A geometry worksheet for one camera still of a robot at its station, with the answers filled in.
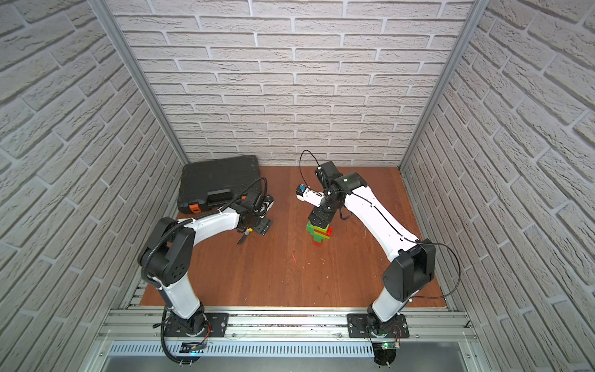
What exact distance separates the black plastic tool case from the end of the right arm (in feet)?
1.49

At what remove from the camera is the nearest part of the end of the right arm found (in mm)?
563

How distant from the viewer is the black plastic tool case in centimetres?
100
